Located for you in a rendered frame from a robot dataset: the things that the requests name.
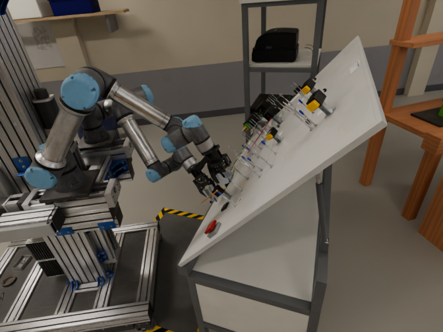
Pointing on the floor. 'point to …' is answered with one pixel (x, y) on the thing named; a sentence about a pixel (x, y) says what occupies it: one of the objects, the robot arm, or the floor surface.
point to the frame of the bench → (265, 296)
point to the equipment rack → (312, 58)
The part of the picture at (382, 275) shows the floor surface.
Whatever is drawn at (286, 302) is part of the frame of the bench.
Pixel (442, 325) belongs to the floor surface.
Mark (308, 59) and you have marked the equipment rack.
